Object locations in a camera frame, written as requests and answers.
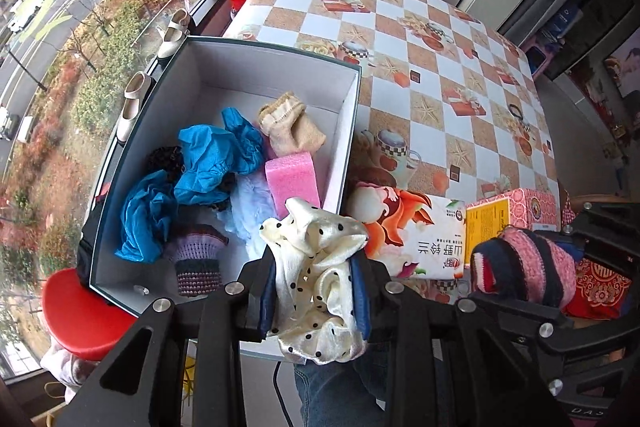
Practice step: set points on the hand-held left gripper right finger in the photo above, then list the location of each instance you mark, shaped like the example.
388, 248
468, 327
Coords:
361, 302

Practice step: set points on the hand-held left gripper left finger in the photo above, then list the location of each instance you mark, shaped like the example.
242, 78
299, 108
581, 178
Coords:
265, 302

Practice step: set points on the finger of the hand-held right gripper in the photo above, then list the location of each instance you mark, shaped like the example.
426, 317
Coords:
550, 332
610, 227

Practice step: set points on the cream polka dot scrunchie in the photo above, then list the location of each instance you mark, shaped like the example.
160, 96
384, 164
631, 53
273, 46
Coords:
310, 267

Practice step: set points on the striped knitted cuff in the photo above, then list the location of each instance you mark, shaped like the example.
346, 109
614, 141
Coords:
515, 257

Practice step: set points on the light blue fluffy scrunchie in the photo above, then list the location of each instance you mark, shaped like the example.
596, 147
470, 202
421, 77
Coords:
255, 207

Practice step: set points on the large pink sponge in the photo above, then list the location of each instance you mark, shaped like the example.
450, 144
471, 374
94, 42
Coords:
292, 179

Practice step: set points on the blue shoe cover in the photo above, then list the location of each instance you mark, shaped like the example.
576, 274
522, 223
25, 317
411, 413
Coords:
210, 162
145, 217

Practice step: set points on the beige sock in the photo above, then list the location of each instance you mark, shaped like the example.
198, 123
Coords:
295, 129

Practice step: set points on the dark scrunchie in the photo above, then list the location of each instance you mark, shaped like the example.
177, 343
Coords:
162, 159

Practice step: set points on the grey box with white inside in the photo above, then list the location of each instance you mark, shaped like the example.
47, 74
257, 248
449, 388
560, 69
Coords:
260, 72

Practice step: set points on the red checkered cloth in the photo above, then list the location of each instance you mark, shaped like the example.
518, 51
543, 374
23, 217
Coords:
567, 212

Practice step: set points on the red gold patterned box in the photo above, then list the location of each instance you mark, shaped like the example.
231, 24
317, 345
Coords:
605, 292

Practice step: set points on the floral tissue packet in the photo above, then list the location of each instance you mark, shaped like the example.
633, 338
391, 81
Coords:
415, 227

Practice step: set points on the person's blue jeans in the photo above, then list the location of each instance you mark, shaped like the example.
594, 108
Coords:
330, 392

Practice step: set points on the red round stool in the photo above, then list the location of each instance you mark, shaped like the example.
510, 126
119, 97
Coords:
80, 312

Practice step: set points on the pink plastic stool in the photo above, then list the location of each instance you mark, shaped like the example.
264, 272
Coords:
537, 42

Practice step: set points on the white bag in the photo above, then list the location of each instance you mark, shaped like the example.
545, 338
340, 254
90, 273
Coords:
65, 367

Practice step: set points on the beige heeled shoe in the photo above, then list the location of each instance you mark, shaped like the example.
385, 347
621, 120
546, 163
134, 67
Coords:
177, 22
127, 122
136, 86
170, 44

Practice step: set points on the checkered printed tablecloth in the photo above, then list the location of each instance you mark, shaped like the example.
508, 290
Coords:
330, 24

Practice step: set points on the wall poster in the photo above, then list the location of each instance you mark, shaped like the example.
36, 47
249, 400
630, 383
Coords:
625, 67

